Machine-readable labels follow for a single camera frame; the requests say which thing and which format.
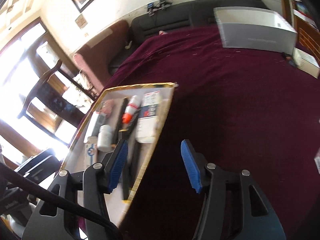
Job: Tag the cream cardboard box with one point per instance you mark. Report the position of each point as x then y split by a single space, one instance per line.
306 62

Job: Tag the small black clip device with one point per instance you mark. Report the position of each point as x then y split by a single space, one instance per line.
289 59

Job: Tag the white bottle orange cap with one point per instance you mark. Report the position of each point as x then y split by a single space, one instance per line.
131 108

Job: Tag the large grey cardboard box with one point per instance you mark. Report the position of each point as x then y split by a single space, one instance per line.
255 28

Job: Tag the pink fluffy object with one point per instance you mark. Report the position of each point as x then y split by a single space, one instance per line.
107 107

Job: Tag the black marker orange cap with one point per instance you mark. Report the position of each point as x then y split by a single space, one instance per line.
130 170

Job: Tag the clamp devices on sofa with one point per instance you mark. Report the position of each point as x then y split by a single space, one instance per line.
156 6

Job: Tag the grey red medicine box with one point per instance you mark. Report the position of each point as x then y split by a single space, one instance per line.
97 120

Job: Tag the square white medicine box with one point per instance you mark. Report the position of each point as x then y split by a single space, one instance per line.
317 160

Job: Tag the small wall plaque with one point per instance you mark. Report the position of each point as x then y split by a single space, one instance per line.
81 21

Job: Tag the white green medicine box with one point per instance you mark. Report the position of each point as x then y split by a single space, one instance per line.
148 118

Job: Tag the maroon velvet table cloth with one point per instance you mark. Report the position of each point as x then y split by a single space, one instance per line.
242 109

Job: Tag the maroon armchair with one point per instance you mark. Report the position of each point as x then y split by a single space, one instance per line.
96 54

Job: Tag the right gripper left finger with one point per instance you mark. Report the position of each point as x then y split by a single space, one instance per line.
81 195

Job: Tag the white pill bottle small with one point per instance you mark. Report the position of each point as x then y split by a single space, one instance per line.
104 138

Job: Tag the black marker pink cap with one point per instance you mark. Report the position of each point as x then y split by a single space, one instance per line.
127 129

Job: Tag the gold rimmed cardboard tray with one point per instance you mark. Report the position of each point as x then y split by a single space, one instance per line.
81 154

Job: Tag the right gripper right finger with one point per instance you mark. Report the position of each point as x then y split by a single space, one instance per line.
234 206

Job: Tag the dark wooden chair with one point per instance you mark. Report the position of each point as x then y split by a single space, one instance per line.
53 100

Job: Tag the black leather sofa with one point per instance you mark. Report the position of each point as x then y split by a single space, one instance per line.
187 15

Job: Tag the brick pattern wooden counter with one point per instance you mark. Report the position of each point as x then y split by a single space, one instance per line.
297 14

